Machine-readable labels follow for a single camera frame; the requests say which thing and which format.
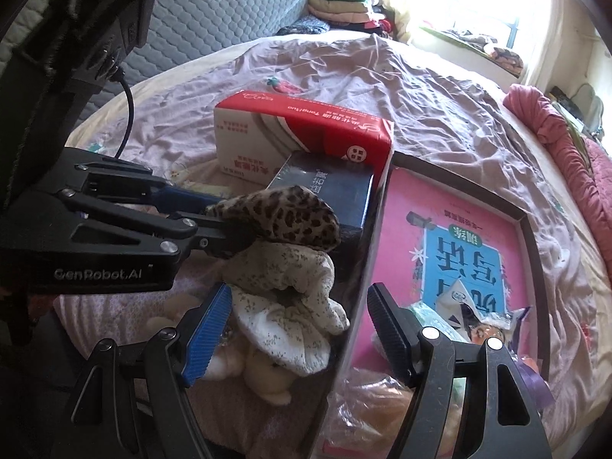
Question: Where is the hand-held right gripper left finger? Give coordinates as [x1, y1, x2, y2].
[52, 282, 235, 459]

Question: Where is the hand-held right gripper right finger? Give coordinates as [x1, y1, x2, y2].
[366, 282, 550, 459]

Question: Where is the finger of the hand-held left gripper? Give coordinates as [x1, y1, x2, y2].
[55, 190, 261, 259]
[60, 146, 228, 218]

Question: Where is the peach bun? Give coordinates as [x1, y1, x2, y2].
[325, 368, 431, 455]

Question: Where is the pink lined box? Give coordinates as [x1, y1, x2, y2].
[301, 150, 555, 459]

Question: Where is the leopard print cloth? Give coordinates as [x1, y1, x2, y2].
[205, 186, 342, 254]

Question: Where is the white speckled cloth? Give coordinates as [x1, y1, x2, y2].
[225, 241, 352, 376]

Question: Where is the cream plush toy pink dress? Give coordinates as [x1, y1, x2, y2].
[143, 294, 295, 407]

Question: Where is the clear snack packet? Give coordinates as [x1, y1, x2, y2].
[437, 280, 514, 345]

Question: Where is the dark blue box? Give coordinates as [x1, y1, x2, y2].
[265, 150, 376, 244]

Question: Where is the grey quilted headboard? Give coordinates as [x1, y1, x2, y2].
[0, 0, 309, 125]

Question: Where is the red and white box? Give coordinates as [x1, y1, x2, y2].
[213, 88, 395, 192]

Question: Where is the purple bed sheet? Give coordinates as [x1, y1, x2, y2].
[52, 29, 603, 450]

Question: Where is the dark patterned cloth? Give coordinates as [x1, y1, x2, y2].
[277, 14, 330, 36]

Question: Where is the pink blanket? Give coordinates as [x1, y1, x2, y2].
[502, 83, 612, 230]

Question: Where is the stack of folded clothes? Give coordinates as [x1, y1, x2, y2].
[306, 0, 407, 39]

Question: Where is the windowsill clutter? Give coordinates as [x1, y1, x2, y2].
[421, 24, 524, 77]

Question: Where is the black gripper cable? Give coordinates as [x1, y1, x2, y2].
[110, 67, 135, 154]

